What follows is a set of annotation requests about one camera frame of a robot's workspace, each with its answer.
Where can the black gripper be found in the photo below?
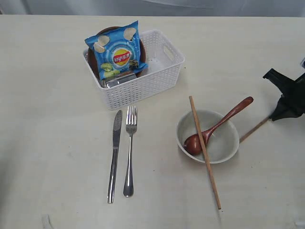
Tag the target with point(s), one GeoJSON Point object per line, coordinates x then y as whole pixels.
{"type": "Point", "coordinates": [292, 101]}

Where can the wooden chopstick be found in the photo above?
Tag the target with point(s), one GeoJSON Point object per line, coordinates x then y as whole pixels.
{"type": "Point", "coordinates": [253, 129]}
{"type": "Point", "coordinates": [205, 155]}

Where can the white speckled bowl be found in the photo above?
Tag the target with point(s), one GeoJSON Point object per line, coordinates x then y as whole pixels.
{"type": "Point", "coordinates": [222, 145]}

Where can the red-brown wooden spoon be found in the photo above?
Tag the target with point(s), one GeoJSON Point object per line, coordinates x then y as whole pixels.
{"type": "Point", "coordinates": [192, 144]}

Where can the silver metal fork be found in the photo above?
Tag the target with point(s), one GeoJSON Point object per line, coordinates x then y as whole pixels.
{"type": "Point", "coordinates": [131, 128]}

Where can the silver table knife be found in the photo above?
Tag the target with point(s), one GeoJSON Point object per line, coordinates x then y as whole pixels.
{"type": "Point", "coordinates": [116, 134]}

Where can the silver foil packet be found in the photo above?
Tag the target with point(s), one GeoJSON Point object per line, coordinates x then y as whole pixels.
{"type": "Point", "coordinates": [117, 79]}

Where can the blue chips bag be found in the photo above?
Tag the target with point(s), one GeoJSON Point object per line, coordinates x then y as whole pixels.
{"type": "Point", "coordinates": [117, 51]}

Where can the brown round plate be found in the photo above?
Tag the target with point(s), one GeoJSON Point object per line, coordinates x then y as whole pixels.
{"type": "Point", "coordinates": [91, 58]}

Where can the white perforated plastic basket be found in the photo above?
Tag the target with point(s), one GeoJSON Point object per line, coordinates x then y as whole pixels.
{"type": "Point", "coordinates": [164, 63]}

